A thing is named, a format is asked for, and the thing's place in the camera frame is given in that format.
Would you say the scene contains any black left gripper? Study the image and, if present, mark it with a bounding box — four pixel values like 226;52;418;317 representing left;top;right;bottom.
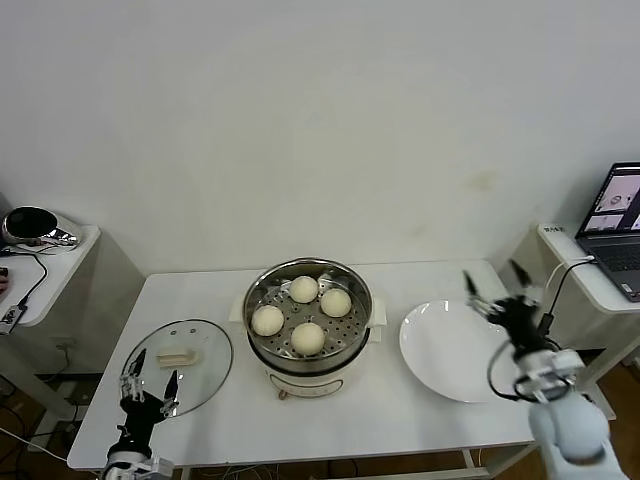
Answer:
112;348;181;454

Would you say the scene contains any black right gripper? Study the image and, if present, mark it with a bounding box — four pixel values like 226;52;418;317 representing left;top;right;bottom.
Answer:
463;259;549;354

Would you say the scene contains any round glass pot lid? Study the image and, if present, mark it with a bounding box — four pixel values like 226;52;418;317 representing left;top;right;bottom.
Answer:
119;318;235;418

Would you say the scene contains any white steamed baozi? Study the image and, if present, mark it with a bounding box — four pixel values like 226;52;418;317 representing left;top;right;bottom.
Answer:
290;322;326;356
319;288;352;318
289;275;320;304
251;304;286;336

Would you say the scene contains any perforated steel steamer basket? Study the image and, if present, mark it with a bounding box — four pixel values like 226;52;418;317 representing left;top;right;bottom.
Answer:
244;257;375;376

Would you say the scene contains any round white plate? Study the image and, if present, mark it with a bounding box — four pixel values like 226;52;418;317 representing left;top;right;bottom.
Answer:
398;299;519;404

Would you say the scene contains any white side table with device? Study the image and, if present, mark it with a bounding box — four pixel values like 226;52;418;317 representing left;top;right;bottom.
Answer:
0;223;147;436

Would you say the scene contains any grey open laptop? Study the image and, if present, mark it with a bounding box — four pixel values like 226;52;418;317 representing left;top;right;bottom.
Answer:
574;162;640;304

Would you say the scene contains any white electric cooker pot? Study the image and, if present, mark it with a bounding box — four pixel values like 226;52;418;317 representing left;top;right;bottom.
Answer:
229;294;389;401

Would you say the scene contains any small grey usb dongle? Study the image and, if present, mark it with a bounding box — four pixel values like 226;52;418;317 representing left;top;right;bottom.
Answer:
0;302;26;335

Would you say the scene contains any chrome domed device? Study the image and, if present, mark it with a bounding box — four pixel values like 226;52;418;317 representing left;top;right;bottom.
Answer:
2;205;82;256

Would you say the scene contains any black laptop charger cable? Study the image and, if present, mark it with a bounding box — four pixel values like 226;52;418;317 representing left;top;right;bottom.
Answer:
547;257;597;317

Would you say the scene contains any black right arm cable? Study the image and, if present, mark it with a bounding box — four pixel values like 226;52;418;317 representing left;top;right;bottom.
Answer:
487;339;576;401

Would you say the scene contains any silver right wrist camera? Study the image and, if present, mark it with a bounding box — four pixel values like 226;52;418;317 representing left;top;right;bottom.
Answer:
517;349;584;401

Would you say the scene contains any white floor cable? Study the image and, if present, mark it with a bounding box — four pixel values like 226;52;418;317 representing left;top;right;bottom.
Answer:
0;424;69;460

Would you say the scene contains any black cable of dongle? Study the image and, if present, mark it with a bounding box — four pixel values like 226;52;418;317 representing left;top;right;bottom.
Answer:
0;249;50;306

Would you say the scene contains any white table frame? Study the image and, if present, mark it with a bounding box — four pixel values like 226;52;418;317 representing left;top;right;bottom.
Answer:
462;446;536;480

